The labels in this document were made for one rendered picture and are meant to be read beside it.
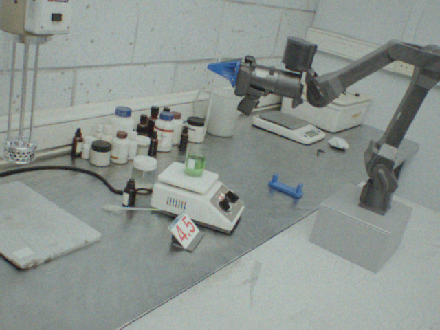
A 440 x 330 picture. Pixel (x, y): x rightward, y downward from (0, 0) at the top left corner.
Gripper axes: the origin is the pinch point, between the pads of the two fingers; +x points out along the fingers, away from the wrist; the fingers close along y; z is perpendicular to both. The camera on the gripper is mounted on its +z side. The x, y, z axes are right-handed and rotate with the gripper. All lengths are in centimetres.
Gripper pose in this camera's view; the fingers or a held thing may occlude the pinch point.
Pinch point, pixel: (223, 69)
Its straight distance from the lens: 115.4
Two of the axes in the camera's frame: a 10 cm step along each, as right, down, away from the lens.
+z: -2.0, 9.1, 3.6
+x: -9.7, -2.3, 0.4
